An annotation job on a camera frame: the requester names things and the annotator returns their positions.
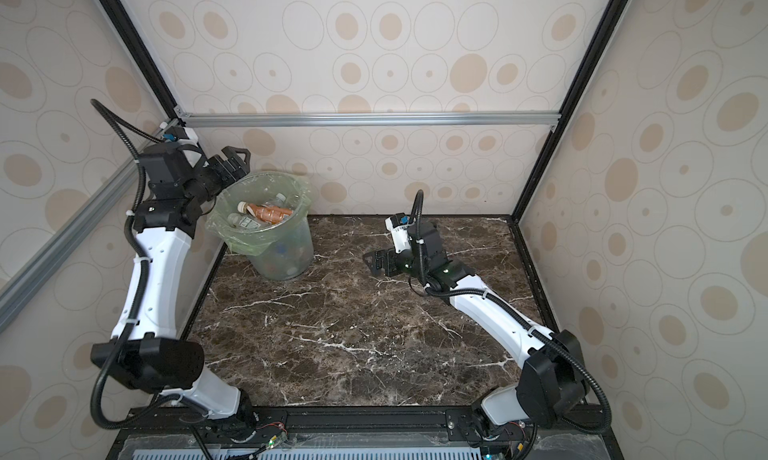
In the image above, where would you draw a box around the diagonal aluminium rail left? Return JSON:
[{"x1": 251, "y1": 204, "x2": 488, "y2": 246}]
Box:
[{"x1": 1, "y1": 160, "x2": 138, "y2": 332}]

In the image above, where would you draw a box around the clear small bottle green-white cap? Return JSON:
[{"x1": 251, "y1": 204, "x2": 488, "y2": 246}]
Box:
[{"x1": 227, "y1": 213, "x2": 265, "y2": 231}]

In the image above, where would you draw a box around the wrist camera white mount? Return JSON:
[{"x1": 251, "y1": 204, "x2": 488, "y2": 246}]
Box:
[
  {"x1": 385, "y1": 213, "x2": 411, "y2": 254},
  {"x1": 161, "y1": 125, "x2": 199, "y2": 146}
]

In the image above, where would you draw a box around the brown Nescafe bottle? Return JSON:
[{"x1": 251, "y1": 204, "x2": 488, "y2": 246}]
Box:
[{"x1": 237, "y1": 202, "x2": 293, "y2": 225}]

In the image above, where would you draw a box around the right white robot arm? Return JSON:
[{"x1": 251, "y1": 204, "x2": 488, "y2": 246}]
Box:
[{"x1": 363, "y1": 190, "x2": 613, "y2": 438}]

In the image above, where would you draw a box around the green-lined mesh waste bin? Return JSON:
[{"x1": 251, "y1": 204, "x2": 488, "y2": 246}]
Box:
[{"x1": 205, "y1": 171, "x2": 314, "y2": 281}]

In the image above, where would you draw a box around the clear square bottle white cap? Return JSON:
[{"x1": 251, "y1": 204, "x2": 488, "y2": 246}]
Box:
[{"x1": 263, "y1": 193, "x2": 289, "y2": 209}]

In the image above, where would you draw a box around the horizontal aluminium rail back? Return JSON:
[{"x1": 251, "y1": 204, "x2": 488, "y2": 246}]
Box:
[{"x1": 181, "y1": 111, "x2": 560, "y2": 128}]

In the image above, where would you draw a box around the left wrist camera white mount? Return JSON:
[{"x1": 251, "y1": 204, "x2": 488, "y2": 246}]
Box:
[{"x1": 161, "y1": 125, "x2": 199, "y2": 146}]

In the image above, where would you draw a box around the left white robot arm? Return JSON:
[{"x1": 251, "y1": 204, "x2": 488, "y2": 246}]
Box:
[{"x1": 89, "y1": 100, "x2": 257, "y2": 436}]

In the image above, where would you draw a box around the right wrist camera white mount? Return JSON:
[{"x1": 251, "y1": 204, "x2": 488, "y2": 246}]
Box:
[{"x1": 385, "y1": 213, "x2": 411, "y2": 254}]

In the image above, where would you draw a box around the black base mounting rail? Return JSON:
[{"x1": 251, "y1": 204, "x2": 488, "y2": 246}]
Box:
[{"x1": 107, "y1": 406, "x2": 623, "y2": 459}]

